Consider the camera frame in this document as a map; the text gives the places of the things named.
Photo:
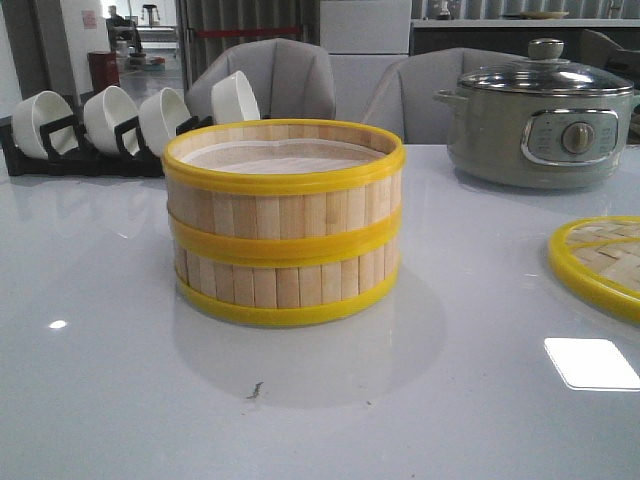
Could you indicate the glass pot lid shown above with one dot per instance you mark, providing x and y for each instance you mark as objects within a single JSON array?
[{"x": 544, "y": 72}]

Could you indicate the left grey chair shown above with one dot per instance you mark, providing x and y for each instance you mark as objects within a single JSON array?
[{"x": 290, "y": 79}]

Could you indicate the right grey chair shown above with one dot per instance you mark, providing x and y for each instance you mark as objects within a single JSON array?
[{"x": 403, "y": 100}]

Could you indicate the grey chair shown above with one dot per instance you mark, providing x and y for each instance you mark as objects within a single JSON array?
[
  {"x": 290, "y": 79},
  {"x": 403, "y": 100}
]

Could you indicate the grey electric cooking pot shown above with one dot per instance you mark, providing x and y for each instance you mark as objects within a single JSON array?
[{"x": 536, "y": 141}]

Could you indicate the white bowl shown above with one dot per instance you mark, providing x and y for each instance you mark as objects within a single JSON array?
[
  {"x": 233, "y": 100},
  {"x": 102, "y": 113},
  {"x": 30, "y": 114},
  {"x": 159, "y": 117}
]

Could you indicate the red bin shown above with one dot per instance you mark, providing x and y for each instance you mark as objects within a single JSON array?
[{"x": 103, "y": 70}]

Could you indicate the bamboo steamer tray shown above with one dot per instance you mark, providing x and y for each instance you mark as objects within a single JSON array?
[
  {"x": 288, "y": 296},
  {"x": 284, "y": 192}
]

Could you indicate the woven bamboo steamer lid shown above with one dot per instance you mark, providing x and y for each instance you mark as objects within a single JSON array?
[{"x": 597, "y": 258}]

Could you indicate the black dish rack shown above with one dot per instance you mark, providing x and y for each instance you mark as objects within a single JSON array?
[{"x": 134, "y": 158}]

